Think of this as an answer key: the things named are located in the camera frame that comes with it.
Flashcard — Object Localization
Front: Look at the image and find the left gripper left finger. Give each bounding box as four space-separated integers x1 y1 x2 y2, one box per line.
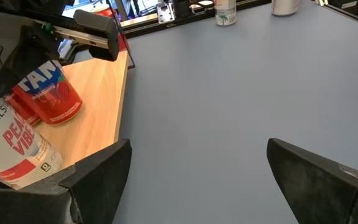
0 138 133 224

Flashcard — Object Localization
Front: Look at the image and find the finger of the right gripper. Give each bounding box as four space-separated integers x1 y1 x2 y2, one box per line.
0 12 60 106

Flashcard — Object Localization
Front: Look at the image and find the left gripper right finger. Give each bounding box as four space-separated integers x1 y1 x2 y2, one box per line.
266 138 358 224

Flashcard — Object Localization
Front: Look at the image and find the black can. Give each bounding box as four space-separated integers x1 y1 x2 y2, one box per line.
0 98 64 190

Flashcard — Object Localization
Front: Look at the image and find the white Celsius can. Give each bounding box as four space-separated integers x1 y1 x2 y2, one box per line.
213 0 237 27

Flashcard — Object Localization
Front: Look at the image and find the blue-grey table mat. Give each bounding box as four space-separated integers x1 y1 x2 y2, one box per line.
73 0 358 224

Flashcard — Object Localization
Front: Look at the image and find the silver Diet Coke can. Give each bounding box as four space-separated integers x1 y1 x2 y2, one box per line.
270 0 301 17

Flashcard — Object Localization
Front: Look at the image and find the black table frame rail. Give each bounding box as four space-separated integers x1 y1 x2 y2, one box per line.
121 0 273 40

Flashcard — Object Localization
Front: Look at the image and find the wooden shelf with black frame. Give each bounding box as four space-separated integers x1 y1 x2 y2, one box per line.
32 0 135 170

